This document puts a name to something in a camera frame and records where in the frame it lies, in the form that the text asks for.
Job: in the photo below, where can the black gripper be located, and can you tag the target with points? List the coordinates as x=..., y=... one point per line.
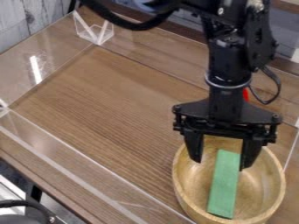
x=222, y=115

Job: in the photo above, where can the green rectangular block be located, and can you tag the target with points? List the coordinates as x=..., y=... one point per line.
x=224, y=185

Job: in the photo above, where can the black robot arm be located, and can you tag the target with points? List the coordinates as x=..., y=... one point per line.
x=241, y=47

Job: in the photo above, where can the brown wooden bowl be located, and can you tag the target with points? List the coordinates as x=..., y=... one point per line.
x=260, y=187

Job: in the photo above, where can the red plush strawberry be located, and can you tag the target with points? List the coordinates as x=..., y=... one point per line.
x=245, y=95

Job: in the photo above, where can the clear acrylic front panel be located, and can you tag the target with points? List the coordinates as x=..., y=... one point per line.
x=101, y=197

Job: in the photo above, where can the black table leg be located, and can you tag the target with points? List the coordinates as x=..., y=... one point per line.
x=36, y=193

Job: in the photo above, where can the clear acrylic corner bracket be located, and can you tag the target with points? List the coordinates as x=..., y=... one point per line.
x=96, y=34

